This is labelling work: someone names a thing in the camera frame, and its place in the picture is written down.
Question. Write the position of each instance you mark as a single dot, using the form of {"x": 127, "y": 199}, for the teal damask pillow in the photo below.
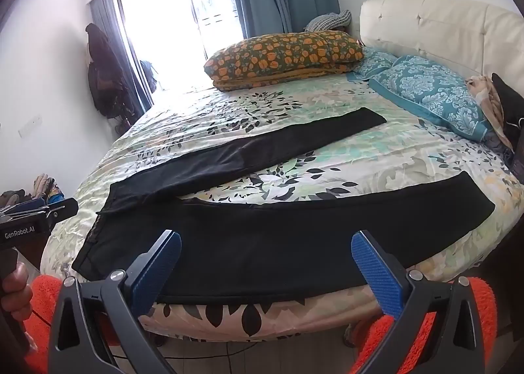
{"x": 430, "y": 89}
{"x": 374, "y": 62}

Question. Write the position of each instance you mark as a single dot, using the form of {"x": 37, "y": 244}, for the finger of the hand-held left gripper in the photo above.
{"x": 63, "y": 208}

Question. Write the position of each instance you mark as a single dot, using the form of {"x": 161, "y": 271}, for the black pants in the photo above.
{"x": 266, "y": 251}

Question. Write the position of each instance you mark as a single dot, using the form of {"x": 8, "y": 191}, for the grey checked cushion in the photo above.
{"x": 329, "y": 21}

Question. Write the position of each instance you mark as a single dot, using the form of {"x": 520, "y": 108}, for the cream padded headboard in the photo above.
{"x": 434, "y": 26}

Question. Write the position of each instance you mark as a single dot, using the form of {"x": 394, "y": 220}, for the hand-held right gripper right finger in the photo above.
{"x": 376, "y": 273}

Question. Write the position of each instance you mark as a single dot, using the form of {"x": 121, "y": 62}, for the bed with floral sheet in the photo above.
{"x": 348, "y": 153}

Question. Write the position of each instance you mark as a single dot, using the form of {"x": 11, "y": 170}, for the narrow blue curtain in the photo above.
{"x": 104, "y": 18}

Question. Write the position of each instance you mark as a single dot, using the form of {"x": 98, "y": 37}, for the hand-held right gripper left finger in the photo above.
{"x": 163, "y": 265}

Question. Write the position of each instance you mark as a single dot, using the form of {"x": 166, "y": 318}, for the person's left hand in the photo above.
{"x": 18, "y": 296}

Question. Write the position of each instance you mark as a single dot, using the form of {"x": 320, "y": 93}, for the orange patterned pillow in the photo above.
{"x": 278, "y": 54}

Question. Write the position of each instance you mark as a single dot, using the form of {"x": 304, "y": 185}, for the dark hanging clothes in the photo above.
{"x": 102, "y": 71}

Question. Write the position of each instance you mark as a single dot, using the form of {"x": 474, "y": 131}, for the beige crumpled cloth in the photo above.
{"x": 489, "y": 99}

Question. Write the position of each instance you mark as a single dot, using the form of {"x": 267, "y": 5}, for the pile of clothes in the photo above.
{"x": 45, "y": 187}

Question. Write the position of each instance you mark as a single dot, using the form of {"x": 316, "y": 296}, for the black bag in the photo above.
{"x": 507, "y": 108}

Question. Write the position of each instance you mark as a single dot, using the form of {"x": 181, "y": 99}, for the white wall socket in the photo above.
{"x": 30, "y": 126}

